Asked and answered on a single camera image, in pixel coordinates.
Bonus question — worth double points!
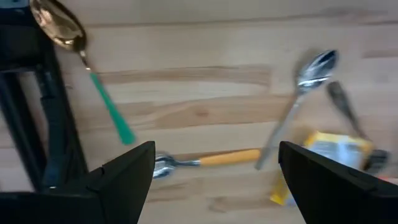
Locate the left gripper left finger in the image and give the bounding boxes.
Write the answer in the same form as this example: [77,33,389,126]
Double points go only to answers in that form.
[86,141,156,224]

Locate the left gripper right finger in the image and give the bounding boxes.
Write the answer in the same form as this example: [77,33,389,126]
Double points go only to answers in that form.
[279,141,398,224]

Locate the yellow ramen noodle packet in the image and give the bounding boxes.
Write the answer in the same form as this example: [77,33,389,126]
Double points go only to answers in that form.
[269,130,376,207]

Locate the plain silver metal spoon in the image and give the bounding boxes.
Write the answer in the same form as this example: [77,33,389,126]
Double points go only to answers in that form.
[254,49,340,171]

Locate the coral-handled silver spoon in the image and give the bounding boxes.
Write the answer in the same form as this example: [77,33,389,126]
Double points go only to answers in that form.
[377,175,398,185]

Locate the black metal table frame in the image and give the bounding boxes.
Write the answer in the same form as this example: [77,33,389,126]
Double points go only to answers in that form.
[0,7,90,192]

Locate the spoon with orange handle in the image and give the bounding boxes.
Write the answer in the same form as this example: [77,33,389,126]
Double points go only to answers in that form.
[326,80,391,172]

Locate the orange-handled silver spoon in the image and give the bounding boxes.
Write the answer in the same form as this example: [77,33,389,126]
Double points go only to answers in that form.
[152,148,262,180]

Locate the green-handled gold spoon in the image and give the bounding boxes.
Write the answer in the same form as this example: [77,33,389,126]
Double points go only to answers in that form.
[30,0,137,146]

